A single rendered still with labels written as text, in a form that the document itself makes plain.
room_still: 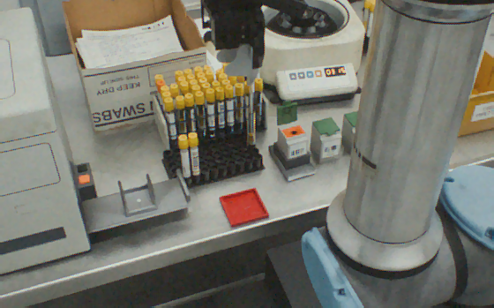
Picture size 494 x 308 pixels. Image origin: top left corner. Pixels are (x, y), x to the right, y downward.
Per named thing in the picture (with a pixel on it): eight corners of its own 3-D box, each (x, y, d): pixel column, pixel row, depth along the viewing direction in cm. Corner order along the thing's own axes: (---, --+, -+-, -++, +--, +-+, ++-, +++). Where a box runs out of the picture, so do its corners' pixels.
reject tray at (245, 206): (231, 228, 99) (231, 224, 99) (219, 199, 104) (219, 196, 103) (269, 217, 101) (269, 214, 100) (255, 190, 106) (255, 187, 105)
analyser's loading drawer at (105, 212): (66, 244, 94) (59, 222, 90) (61, 214, 99) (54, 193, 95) (191, 211, 99) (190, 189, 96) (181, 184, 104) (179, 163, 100)
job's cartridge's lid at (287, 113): (277, 104, 104) (276, 102, 105) (278, 126, 107) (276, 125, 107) (297, 99, 105) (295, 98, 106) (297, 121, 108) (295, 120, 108)
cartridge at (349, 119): (350, 155, 112) (355, 128, 108) (340, 140, 116) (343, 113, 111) (370, 150, 113) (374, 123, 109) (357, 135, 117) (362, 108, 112)
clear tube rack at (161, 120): (167, 154, 113) (163, 125, 108) (155, 123, 120) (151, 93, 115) (267, 130, 118) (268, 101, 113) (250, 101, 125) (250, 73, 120)
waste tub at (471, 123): (452, 139, 116) (464, 98, 109) (417, 100, 125) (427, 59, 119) (511, 125, 119) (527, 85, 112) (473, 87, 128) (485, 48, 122)
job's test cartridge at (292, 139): (287, 168, 108) (288, 141, 104) (276, 151, 111) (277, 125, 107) (306, 161, 109) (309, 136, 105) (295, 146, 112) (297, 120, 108)
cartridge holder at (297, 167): (288, 182, 107) (288, 168, 105) (268, 151, 113) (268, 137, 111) (315, 174, 109) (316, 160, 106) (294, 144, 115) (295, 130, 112)
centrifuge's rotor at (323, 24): (275, 63, 126) (276, 33, 121) (260, 26, 137) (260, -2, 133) (345, 55, 128) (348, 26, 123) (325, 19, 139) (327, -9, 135)
